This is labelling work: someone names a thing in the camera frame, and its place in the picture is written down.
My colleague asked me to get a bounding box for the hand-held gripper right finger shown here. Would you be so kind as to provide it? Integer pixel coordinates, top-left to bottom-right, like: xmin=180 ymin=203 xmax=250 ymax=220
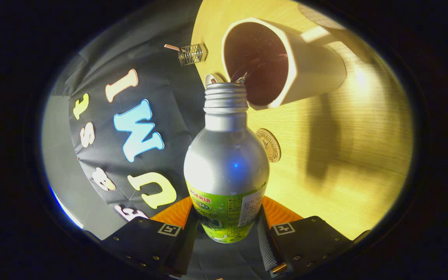
xmin=257 ymin=196 xmax=370 ymax=277

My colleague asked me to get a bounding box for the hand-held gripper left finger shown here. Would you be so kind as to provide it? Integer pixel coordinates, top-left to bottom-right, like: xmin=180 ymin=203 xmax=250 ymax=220
xmin=101 ymin=196 xmax=199 ymax=277

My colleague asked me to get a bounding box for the silver bottle green label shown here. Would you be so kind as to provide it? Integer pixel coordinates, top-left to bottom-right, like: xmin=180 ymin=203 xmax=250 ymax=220
xmin=184 ymin=82 xmax=270 ymax=244

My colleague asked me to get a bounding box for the round cork coaster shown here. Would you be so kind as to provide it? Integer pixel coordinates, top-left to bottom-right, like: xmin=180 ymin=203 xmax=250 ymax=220
xmin=256 ymin=128 xmax=282 ymax=163

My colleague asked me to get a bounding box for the beige cup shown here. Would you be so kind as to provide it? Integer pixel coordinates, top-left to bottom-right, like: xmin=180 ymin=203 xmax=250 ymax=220
xmin=222 ymin=4 xmax=370 ymax=110

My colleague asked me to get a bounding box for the wooden table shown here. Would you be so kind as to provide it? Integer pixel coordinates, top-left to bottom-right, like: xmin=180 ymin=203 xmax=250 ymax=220
xmin=191 ymin=0 xmax=414 ymax=240

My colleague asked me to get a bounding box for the black backdrop cloth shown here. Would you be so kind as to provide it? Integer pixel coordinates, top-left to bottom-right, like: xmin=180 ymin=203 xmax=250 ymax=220
xmin=68 ymin=4 xmax=271 ymax=278

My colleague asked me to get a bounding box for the wire mesh holder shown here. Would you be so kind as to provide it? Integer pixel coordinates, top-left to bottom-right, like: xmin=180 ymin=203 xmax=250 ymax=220
xmin=178 ymin=43 xmax=209 ymax=66

